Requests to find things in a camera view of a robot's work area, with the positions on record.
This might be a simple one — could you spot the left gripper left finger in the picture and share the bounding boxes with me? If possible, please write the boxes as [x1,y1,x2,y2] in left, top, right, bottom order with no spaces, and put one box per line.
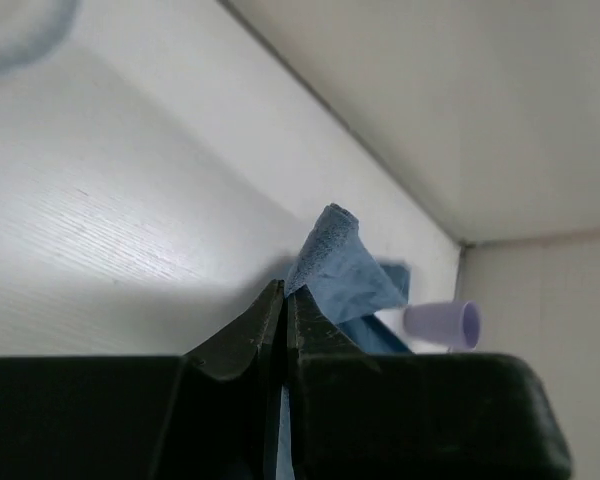
[183,280,284,479]

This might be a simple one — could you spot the white blue-rimmed plate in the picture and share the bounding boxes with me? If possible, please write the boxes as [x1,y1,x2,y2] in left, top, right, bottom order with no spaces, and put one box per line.
[0,0,80,77]

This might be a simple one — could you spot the blue cloth napkin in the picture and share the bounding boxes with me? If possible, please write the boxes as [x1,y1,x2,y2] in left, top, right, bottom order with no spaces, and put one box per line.
[276,204,422,479]

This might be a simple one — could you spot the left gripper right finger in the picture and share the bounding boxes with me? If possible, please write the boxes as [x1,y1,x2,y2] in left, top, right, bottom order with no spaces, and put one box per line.
[287,287,380,479]

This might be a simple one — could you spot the lavender plastic cup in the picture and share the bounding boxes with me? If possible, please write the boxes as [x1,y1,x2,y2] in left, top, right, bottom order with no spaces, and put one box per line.
[403,301,482,351]

